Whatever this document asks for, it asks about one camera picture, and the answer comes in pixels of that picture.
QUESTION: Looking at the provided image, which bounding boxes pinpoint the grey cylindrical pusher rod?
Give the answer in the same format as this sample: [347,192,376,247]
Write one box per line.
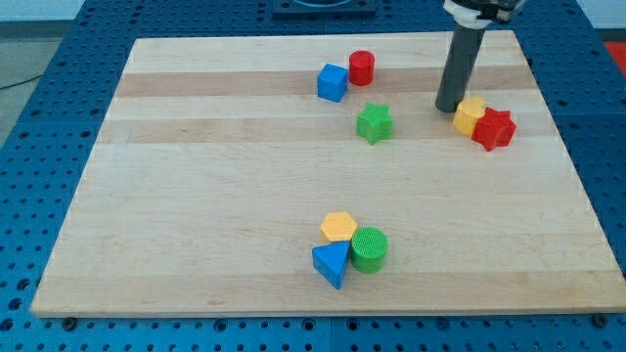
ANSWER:
[435,24,485,113]

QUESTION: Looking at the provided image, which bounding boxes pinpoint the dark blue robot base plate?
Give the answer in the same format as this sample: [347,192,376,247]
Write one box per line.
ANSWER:
[272,0,378,19]

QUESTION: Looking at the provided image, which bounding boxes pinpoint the wooden board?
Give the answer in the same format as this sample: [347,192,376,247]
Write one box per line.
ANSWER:
[30,30,625,318]

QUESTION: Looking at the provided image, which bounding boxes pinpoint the red star block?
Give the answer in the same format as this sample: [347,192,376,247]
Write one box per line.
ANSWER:
[471,108,516,152]

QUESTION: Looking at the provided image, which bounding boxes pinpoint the yellow hexagon block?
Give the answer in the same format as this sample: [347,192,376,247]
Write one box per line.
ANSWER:
[320,211,358,242]

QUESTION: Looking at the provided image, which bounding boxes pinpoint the blue cube block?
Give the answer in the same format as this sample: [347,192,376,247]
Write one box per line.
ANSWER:
[317,64,348,103]

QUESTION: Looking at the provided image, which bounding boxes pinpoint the yellow heart block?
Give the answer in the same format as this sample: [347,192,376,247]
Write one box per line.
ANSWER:
[452,96,485,137]

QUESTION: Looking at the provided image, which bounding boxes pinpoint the black cable on floor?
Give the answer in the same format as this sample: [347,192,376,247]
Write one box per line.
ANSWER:
[0,72,45,92]

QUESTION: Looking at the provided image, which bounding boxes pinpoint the blue triangle block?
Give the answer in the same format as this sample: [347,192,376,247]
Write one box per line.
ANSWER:
[311,242,350,289]

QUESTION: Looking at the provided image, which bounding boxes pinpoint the red cylinder block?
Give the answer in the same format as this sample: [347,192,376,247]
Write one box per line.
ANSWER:
[348,50,376,86]

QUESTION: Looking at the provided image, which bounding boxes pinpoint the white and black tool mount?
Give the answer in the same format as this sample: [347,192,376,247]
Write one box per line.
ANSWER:
[443,0,527,27]

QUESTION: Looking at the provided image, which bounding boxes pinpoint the green cylinder block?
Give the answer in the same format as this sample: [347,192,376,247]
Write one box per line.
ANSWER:
[351,227,388,274]

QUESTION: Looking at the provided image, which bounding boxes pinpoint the green star block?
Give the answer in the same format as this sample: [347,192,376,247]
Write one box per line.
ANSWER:
[356,102,393,145]

